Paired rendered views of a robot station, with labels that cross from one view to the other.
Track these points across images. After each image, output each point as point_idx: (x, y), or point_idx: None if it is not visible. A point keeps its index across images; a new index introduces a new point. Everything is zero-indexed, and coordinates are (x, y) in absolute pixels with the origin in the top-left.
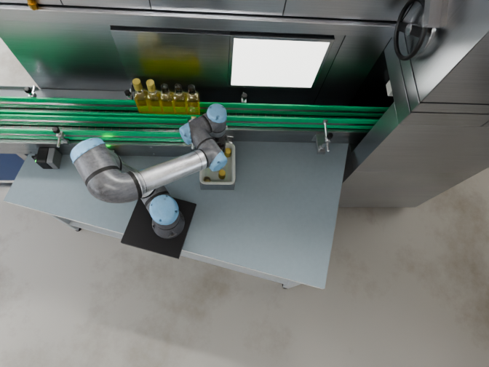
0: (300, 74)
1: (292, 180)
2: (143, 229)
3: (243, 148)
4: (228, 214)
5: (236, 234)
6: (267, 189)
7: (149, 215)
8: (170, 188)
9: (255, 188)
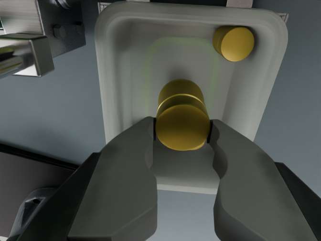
0: None
1: None
2: (13, 217)
3: (303, 2)
4: (194, 199)
5: (205, 228)
6: (317, 159)
7: (13, 197)
8: (43, 136)
9: (282, 153)
